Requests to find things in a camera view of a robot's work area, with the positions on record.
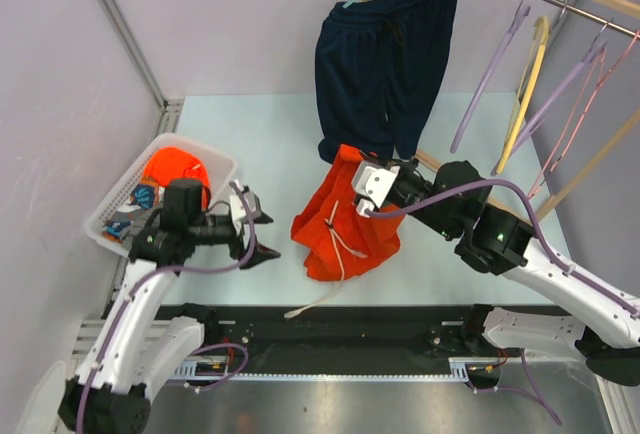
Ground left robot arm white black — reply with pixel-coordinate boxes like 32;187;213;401
58;178;280;433

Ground white cable duct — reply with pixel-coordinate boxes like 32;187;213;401
166;358;500;390

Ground white laundry basket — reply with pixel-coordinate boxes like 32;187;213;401
84;133;238;257

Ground pink hanger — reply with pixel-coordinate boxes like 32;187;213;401
527;30;639;199

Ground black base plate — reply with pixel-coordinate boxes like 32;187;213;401
156;304;514;380

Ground navy blue shorts hanging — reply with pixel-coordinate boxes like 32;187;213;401
314;0;458;163

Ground orange shorts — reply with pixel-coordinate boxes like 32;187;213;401
284;145;404;319

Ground blue patterned garment in basket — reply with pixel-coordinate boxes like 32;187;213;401
102;177;164;244

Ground aluminium frame post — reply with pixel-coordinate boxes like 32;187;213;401
98;0;167;112

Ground purple notched hanger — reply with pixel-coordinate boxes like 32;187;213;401
449;0;531;154

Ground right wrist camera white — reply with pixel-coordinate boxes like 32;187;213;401
351;161;400;217

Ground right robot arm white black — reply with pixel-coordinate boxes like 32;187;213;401
385;161;639;387

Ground yellow hanger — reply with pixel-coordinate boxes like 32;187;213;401
493;16;551;174

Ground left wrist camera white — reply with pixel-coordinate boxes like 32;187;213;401
228;179;262;234

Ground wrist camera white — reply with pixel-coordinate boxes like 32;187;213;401
228;179;262;234
351;161;400;217

